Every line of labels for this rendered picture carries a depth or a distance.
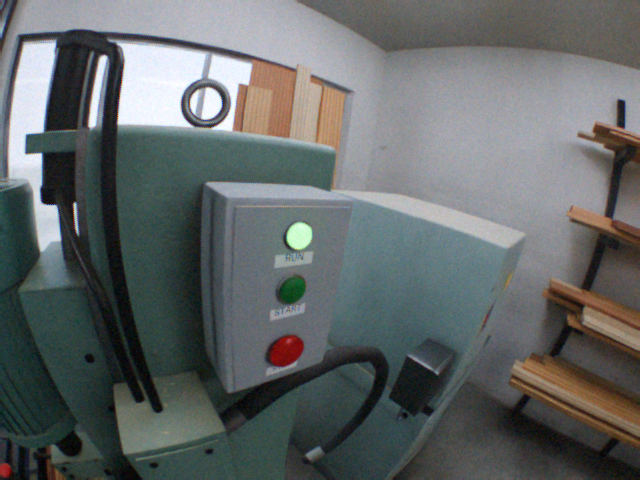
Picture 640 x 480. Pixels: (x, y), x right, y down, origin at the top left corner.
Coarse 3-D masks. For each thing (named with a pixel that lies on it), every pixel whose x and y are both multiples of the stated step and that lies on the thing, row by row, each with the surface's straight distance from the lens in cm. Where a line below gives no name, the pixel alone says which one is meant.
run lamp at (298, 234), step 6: (294, 222) 17; (300, 222) 18; (306, 222) 18; (288, 228) 17; (294, 228) 17; (300, 228) 17; (306, 228) 18; (288, 234) 17; (294, 234) 17; (300, 234) 17; (306, 234) 18; (288, 240) 17; (294, 240) 17; (300, 240) 17; (306, 240) 18; (288, 246) 18; (294, 246) 18; (300, 246) 18
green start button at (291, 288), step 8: (288, 280) 19; (296, 280) 19; (304, 280) 20; (280, 288) 19; (288, 288) 19; (296, 288) 19; (304, 288) 19; (280, 296) 19; (288, 296) 19; (296, 296) 19; (288, 304) 20
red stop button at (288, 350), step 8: (288, 336) 21; (296, 336) 22; (280, 344) 21; (288, 344) 21; (296, 344) 22; (272, 352) 21; (280, 352) 21; (288, 352) 22; (296, 352) 22; (272, 360) 22; (280, 360) 22; (288, 360) 22; (296, 360) 23
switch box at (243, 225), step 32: (224, 192) 17; (256, 192) 17; (288, 192) 19; (320, 192) 21; (224, 224) 16; (256, 224) 16; (288, 224) 17; (320, 224) 19; (224, 256) 17; (256, 256) 17; (320, 256) 20; (224, 288) 17; (256, 288) 18; (320, 288) 21; (224, 320) 19; (256, 320) 20; (288, 320) 21; (320, 320) 23; (224, 352) 21; (256, 352) 21; (320, 352) 26; (224, 384) 24; (256, 384) 24
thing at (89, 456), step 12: (84, 432) 61; (84, 444) 60; (60, 456) 61; (72, 456) 60; (84, 456) 59; (96, 456) 58; (60, 468) 62; (72, 468) 61; (84, 468) 61; (96, 468) 60
